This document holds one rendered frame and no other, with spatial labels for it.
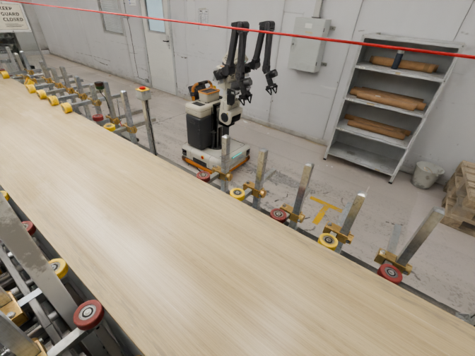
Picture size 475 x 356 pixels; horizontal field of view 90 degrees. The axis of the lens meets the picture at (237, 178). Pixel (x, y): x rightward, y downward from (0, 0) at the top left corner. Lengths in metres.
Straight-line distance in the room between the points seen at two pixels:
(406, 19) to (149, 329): 3.57
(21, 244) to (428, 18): 3.67
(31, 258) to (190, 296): 0.47
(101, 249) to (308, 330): 0.81
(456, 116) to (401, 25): 1.19
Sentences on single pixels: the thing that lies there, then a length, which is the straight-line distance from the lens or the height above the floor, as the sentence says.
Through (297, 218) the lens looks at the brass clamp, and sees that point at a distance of 1.33.
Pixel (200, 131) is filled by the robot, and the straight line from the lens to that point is 2.79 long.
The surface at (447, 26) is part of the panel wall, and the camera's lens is 3.60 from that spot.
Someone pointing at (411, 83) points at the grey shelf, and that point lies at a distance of 3.64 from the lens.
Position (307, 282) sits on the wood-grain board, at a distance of 0.99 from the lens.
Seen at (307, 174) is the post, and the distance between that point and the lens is 1.17.
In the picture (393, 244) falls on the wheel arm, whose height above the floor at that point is 0.83.
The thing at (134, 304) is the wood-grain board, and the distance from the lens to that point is 0.95.
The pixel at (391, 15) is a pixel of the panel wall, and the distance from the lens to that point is 3.65.
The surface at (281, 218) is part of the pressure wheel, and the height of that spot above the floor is 0.91.
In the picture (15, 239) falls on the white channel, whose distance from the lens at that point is 0.84.
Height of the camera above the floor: 1.71
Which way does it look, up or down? 36 degrees down
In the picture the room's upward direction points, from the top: 4 degrees clockwise
